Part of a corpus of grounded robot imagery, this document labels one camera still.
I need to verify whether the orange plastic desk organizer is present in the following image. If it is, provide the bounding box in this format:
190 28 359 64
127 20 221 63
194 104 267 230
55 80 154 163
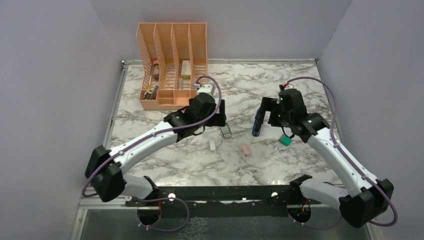
136 22 209 111

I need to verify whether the green eraser block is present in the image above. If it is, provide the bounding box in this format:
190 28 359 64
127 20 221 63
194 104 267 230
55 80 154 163
278 134 295 146

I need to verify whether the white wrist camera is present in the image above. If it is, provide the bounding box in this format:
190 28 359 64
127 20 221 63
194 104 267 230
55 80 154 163
284 84 296 90
194 83 216 97

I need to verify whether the green white small box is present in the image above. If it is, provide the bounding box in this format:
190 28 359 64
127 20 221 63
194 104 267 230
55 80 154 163
180 60 192 80

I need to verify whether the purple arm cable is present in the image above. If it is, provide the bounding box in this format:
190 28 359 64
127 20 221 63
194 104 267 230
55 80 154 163
81 75 223 233
280 76 399 231

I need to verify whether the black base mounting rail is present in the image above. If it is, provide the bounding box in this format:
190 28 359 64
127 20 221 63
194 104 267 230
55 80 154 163
125 185 318 218

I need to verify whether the black label card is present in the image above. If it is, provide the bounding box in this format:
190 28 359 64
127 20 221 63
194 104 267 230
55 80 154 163
143 84 160 100

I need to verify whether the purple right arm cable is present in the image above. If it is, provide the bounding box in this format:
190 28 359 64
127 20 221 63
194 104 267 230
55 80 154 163
280 76 399 231

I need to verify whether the small white stapler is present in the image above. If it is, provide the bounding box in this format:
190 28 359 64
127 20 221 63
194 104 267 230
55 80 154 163
209 139 216 153

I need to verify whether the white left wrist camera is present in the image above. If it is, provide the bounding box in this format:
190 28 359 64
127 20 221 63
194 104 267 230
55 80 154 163
194 83 216 97

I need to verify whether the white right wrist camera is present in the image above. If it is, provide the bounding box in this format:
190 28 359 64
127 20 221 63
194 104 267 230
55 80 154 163
284 84 296 90

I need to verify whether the blue stapler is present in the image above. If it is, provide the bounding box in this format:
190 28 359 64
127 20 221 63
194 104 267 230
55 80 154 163
251 108 265 137

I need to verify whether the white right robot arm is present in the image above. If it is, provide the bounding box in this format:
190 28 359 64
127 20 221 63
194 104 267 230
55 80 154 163
252 88 394 228

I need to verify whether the pink glue stick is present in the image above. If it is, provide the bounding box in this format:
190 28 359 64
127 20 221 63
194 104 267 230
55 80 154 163
152 60 160 81

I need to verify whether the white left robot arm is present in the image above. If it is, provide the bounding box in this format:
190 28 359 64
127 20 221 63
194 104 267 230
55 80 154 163
84 93 227 206

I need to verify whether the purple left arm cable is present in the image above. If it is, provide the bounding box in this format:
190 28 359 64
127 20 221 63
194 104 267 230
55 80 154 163
81 75 223 233

